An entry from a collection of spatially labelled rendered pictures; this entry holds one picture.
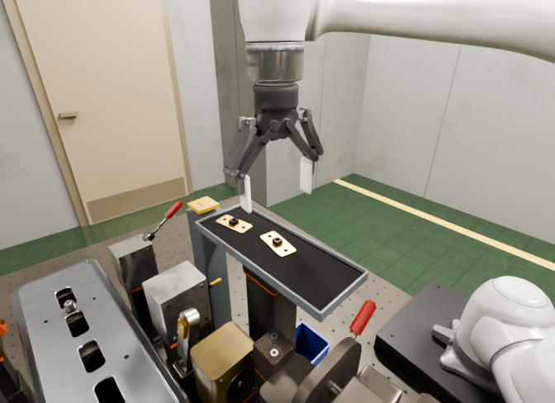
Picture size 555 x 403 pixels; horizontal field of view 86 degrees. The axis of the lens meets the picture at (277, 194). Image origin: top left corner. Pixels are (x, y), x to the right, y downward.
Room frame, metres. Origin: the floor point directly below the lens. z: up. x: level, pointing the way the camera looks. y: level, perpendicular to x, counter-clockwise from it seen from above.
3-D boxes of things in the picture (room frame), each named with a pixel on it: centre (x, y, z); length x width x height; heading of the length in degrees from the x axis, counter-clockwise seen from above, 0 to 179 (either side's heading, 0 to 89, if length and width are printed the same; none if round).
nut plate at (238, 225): (0.58, 0.10, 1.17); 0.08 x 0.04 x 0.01; 53
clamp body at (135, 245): (0.65, 0.38, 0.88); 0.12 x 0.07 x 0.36; 134
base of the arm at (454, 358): (0.54, -0.54, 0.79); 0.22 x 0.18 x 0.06; 51
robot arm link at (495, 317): (0.51, -0.56, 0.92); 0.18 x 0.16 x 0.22; 175
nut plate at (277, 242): (0.51, 0.00, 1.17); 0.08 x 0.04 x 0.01; 33
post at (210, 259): (0.69, 0.19, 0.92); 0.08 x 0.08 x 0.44; 44
